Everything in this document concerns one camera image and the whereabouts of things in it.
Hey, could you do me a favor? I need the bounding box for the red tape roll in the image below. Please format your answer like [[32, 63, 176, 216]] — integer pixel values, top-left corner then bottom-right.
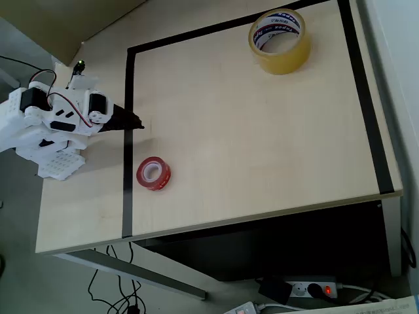
[[136, 156, 172, 194]]

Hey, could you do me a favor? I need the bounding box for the long black tape strip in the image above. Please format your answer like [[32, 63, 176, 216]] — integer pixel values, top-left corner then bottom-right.
[[121, 48, 137, 239], [126, 0, 341, 58], [337, 0, 396, 196]]

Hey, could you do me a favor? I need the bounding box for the yellow tape roll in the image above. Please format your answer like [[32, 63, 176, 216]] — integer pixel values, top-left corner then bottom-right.
[[247, 9, 312, 76]]

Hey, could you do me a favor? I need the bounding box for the white furniture leg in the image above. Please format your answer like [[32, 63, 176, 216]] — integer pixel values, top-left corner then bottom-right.
[[0, 67, 20, 90]]

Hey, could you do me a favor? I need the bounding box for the tan cardboard panel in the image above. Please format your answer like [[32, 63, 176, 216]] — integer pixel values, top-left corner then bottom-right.
[[0, 0, 148, 66]]

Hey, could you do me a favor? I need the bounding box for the grey metal table foot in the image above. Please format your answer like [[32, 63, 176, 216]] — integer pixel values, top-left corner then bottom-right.
[[54, 250, 208, 301]]

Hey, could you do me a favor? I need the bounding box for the small white power strip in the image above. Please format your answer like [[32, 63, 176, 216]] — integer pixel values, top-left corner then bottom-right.
[[224, 300, 259, 314]]

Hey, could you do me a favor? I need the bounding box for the black power adapter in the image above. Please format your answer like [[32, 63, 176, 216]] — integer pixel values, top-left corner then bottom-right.
[[258, 277, 293, 307]]

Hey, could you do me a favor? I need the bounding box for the black round plug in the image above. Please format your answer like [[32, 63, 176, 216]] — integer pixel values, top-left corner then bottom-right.
[[306, 283, 323, 299]]

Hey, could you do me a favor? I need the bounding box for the grey metal table leg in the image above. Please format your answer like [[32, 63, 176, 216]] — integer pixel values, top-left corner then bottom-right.
[[380, 198, 403, 278]]

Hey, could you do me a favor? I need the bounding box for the printed paper sheet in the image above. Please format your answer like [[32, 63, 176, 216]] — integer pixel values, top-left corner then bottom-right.
[[284, 294, 419, 314]]

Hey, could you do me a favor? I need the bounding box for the red white servo wire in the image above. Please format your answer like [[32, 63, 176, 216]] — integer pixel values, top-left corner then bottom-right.
[[29, 69, 94, 129]]

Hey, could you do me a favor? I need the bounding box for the thin black cable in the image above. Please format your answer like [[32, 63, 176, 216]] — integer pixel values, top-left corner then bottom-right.
[[0, 54, 55, 75], [87, 241, 148, 314]]

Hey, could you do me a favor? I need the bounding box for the white power cable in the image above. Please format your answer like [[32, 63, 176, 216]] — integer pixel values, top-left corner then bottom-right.
[[256, 302, 306, 311], [340, 283, 392, 304]]

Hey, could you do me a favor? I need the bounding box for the white power strip red switch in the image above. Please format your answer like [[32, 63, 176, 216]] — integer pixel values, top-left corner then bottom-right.
[[283, 276, 343, 299]]

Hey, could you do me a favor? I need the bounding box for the thick black cable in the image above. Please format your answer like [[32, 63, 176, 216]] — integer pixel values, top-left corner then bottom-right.
[[401, 228, 414, 266]]

